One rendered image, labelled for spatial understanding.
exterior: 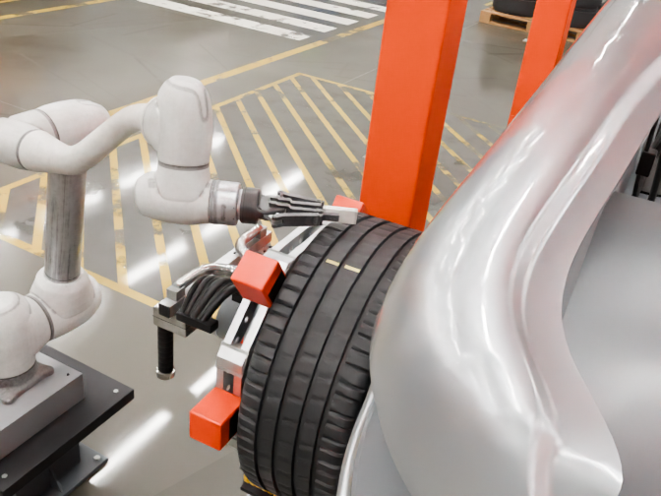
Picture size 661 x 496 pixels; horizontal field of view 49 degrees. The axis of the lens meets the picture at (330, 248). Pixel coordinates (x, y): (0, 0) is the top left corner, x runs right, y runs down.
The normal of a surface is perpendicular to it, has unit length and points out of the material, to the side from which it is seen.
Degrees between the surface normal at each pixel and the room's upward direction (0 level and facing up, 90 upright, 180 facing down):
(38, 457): 0
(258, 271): 35
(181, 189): 75
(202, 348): 0
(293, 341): 51
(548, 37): 90
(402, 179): 90
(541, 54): 90
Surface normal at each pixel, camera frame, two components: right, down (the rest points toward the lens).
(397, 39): -0.45, 0.40
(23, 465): 0.11, -0.87
